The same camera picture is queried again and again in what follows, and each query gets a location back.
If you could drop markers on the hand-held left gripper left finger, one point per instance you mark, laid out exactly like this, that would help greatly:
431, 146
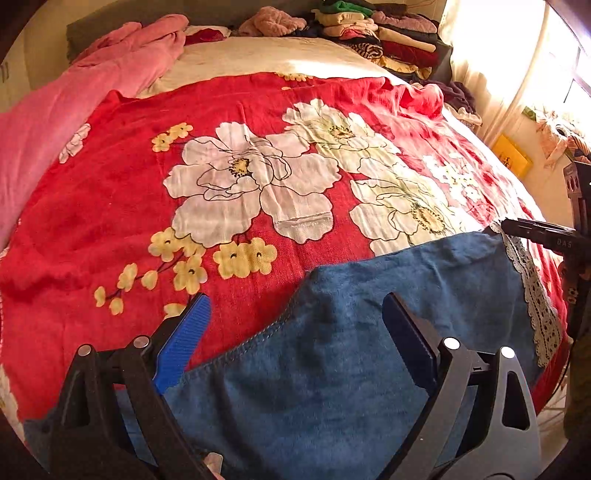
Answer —
184, 341

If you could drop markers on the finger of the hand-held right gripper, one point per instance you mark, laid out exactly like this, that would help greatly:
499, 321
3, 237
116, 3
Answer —
526, 230

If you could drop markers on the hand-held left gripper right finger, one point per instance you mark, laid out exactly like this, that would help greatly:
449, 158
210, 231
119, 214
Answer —
408, 334

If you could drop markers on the blue denim pants lace trim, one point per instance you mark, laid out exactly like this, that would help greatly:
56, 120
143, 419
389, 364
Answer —
346, 369

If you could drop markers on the person's right forearm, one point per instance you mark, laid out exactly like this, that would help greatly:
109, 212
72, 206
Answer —
577, 392

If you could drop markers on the floral patterned cloth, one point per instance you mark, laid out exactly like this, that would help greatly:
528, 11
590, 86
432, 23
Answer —
554, 134

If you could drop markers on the yellow box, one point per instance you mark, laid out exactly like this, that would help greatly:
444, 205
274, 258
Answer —
511, 156

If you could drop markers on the window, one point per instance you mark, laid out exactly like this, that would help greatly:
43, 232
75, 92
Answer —
575, 55

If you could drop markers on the red floral blanket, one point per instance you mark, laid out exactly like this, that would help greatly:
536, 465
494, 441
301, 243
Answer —
115, 207

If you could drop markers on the dark purple cloth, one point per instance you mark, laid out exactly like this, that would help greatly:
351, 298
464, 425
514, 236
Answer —
455, 94

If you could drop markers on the cream curtain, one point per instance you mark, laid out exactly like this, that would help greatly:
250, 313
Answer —
498, 55

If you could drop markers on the pile of folded clothes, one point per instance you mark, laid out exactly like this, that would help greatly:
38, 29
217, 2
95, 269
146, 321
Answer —
392, 41

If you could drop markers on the pink quilt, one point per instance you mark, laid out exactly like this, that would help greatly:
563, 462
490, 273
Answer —
69, 101

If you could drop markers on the cream bedsheet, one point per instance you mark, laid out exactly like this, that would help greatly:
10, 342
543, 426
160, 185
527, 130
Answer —
258, 55

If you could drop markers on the dark red cloth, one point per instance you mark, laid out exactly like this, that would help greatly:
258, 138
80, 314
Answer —
207, 36

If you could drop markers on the grey bed headboard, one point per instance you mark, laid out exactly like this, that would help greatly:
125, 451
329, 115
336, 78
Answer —
92, 34

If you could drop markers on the pink fuzzy garment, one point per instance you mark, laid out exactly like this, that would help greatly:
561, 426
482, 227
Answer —
272, 21

